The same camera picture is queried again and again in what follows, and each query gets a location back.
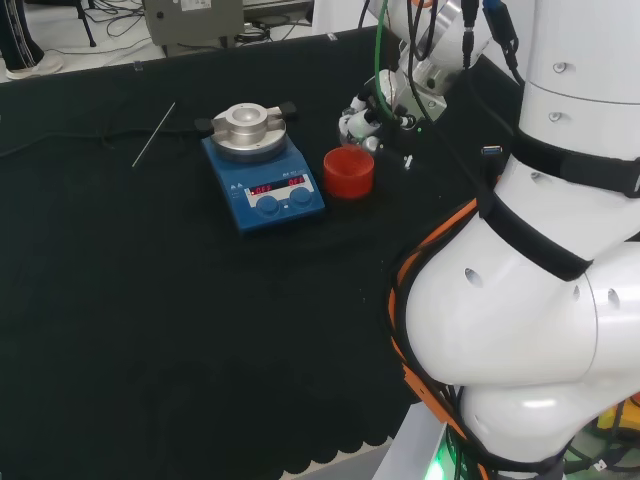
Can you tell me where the grey robot mounting plate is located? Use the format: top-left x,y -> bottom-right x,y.
372,403 -> 452,480

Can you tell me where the black bench cloth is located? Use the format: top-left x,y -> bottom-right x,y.
0,27 -> 526,480

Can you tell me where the red ribbed ring stand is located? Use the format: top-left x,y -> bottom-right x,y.
322,146 -> 376,202

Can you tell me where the green cable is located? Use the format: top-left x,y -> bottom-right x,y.
373,0 -> 407,124

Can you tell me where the black tripod leg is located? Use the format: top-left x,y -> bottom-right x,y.
74,0 -> 99,49

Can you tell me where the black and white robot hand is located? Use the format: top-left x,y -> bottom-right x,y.
338,69 -> 419,152

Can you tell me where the blue heater with steel plate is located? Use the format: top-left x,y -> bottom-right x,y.
193,101 -> 327,240

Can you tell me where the grey wrist bracket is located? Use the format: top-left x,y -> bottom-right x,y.
399,58 -> 448,125

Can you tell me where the grey metal box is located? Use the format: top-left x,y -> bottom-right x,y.
141,0 -> 246,58

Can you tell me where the orange cable bundle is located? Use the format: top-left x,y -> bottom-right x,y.
385,198 -> 484,480

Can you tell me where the person's leg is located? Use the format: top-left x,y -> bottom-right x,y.
0,0 -> 66,82

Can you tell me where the thick black heater cable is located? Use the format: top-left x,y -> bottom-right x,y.
0,127 -> 201,160

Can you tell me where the thin glass rod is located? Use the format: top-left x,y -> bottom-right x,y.
131,101 -> 177,170

